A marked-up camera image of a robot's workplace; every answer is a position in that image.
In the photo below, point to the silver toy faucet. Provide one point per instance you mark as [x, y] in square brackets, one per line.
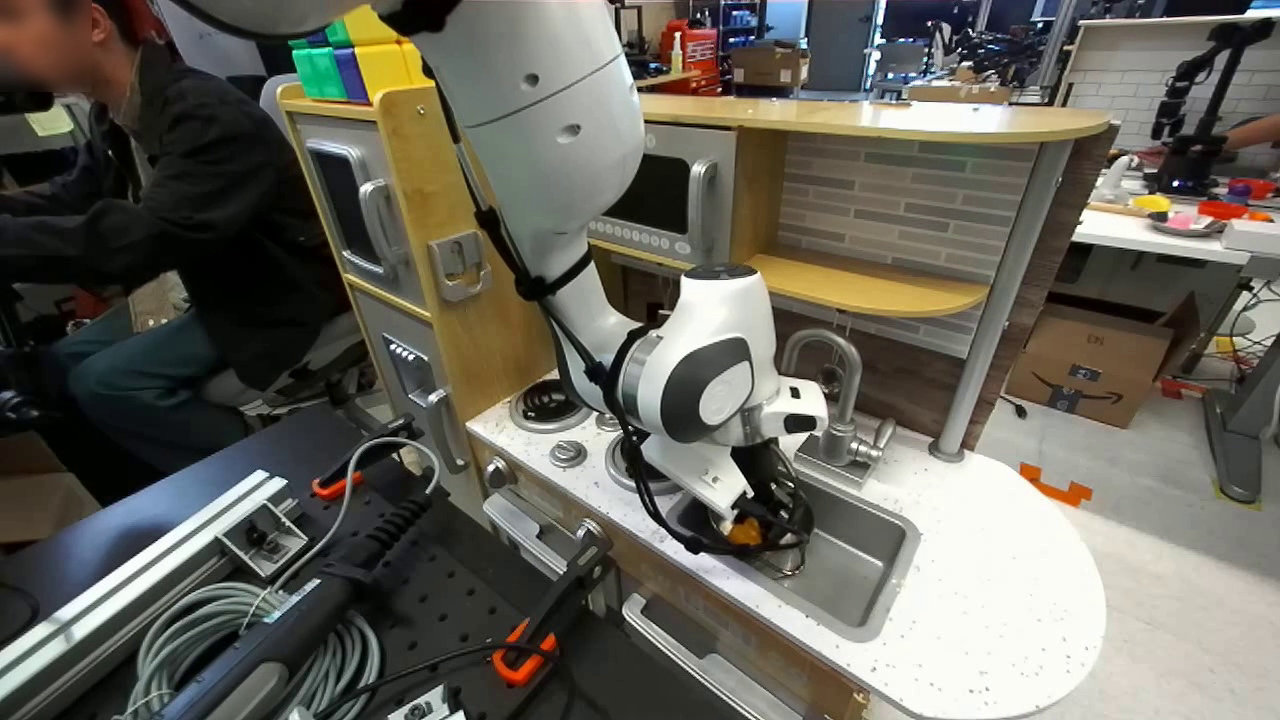
[843, 366]

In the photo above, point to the brown cardboard shipping box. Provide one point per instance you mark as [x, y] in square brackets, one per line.
[1096, 361]

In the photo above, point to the small brown cardboard box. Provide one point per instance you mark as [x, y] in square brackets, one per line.
[768, 64]

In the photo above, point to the colourful toy blocks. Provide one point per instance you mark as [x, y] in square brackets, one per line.
[354, 64]

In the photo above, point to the aluminium extrusion rail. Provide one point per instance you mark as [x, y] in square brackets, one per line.
[127, 587]

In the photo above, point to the silver metal bracket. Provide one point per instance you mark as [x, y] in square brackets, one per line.
[260, 539]

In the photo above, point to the orange black bar clamp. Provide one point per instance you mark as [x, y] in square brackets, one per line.
[358, 514]
[528, 650]

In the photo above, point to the orange plushie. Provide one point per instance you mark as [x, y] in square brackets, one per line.
[746, 533]

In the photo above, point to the silver door latch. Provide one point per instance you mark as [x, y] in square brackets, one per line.
[462, 264]

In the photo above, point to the grey toy sink basin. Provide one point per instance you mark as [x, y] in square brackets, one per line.
[863, 563]

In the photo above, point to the silver toy microwave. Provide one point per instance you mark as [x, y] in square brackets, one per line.
[715, 203]

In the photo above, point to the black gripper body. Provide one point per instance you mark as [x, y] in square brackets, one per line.
[768, 472]

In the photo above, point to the black background robot arm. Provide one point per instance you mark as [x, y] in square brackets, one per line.
[1189, 114]

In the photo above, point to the orange floor marker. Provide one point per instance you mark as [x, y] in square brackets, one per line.
[1059, 485]

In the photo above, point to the background person forearm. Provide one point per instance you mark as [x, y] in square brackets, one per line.
[1258, 128]

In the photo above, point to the small silver stove knob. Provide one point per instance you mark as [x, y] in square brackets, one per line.
[571, 455]

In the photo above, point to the person in dark jacket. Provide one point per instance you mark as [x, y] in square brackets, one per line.
[145, 243]

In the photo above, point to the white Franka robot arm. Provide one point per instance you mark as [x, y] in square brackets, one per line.
[534, 121]

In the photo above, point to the white background table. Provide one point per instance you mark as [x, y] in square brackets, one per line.
[1172, 238]

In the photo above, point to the pink bowl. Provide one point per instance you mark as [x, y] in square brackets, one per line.
[1186, 220]

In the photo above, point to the wooden toy kitchen unit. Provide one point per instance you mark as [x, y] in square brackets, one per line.
[934, 441]

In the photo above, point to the red container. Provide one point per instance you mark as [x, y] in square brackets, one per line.
[695, 59]

